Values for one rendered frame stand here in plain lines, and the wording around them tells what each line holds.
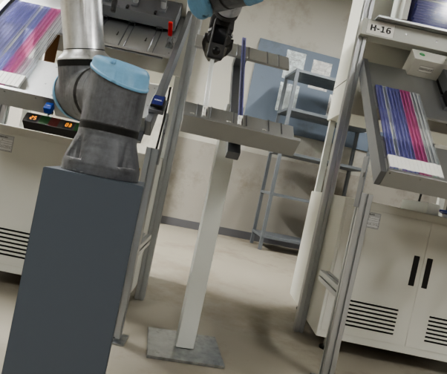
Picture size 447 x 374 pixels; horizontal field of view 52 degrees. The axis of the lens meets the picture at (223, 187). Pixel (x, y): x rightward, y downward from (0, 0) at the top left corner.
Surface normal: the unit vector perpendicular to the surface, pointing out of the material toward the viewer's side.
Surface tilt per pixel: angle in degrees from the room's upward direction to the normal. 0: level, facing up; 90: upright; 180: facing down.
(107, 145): 73
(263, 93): 90
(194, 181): 90
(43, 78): 48
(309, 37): 90
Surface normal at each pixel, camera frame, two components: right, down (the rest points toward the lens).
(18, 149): 0.01, 0.03
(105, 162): 0.32, -0.22
